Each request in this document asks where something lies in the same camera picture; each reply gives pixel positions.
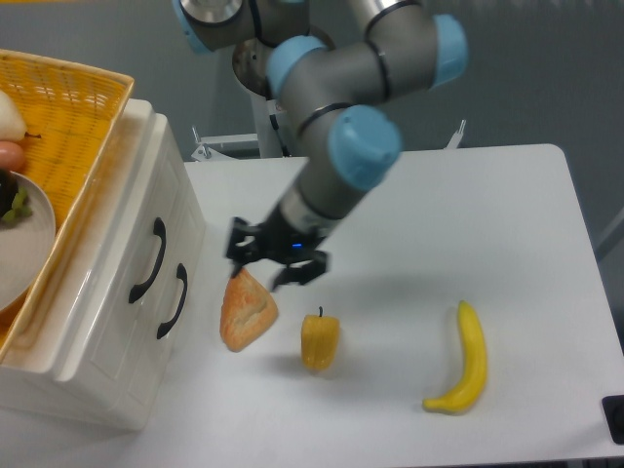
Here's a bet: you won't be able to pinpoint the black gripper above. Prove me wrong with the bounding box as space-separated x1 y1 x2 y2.
225 206 330 292

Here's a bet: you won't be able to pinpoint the white top drawer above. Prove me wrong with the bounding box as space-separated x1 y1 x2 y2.
58 114 205 397

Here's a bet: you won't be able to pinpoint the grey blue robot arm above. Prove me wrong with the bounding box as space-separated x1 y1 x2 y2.
174 1 469 287

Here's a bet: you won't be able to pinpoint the white drawer cabinet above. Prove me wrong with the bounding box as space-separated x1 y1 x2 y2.
1 99 205 429

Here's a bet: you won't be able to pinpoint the toy bread pastry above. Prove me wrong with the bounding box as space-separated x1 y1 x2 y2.
219 268 279 352

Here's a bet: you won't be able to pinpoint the yellow toy bell pepper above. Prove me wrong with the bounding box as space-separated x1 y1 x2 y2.
300 306 340 371

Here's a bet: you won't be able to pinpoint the yellow toy banana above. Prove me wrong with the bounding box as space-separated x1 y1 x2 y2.
422 300 488 414

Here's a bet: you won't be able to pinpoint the grey round plate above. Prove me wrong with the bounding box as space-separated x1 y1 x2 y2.
1 173 57 313

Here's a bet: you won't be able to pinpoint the yellow woven basket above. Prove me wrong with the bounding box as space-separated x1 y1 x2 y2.
1 50 135 354

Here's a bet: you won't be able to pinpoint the dark toy grapes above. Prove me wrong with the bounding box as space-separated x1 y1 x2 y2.
0 169 32 227

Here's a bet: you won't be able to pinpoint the pink toy sausage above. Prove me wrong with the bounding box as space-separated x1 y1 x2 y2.
0 141 26 172

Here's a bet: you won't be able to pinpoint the white toy pear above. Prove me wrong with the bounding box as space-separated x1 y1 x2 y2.
0 91 41 142

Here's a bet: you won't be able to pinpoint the black object at edge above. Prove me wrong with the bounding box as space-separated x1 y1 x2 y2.
602 395 624 446

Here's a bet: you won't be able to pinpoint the black lower drawer handle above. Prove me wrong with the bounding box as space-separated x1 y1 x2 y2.
156 263 189 339

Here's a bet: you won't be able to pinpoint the black drawer handle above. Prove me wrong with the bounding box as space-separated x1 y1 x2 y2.
128 216 167 304
156 263 189 339

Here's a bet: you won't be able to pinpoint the black top drawer handle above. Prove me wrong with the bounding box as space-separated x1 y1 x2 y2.
128 216 167 304

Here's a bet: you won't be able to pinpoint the white metal table bracket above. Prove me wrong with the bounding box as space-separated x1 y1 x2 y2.
446 119 467 150

